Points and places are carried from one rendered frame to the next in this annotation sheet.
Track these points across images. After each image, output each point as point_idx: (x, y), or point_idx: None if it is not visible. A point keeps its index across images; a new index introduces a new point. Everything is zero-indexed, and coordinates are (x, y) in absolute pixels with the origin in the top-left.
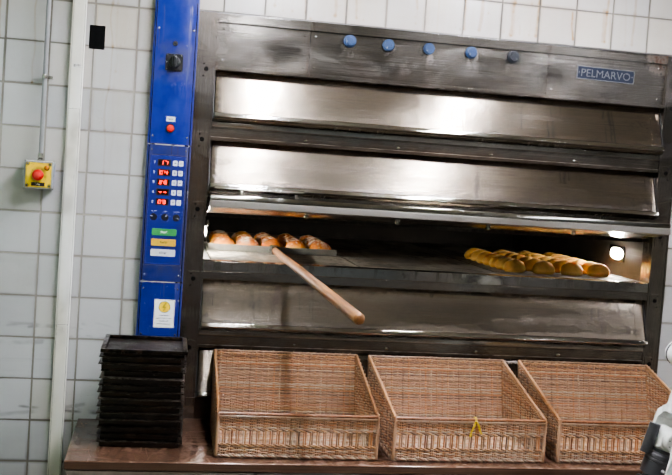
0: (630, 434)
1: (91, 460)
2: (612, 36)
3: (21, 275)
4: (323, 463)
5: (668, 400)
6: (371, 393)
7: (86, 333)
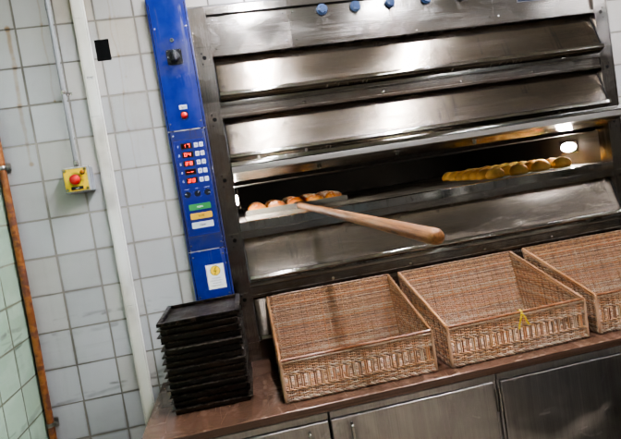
0: None
1: (165, 438)
2: None
3: (85, 271)
4: (390, 387)
5: None
6: (414, 307)
7: (153, 308)
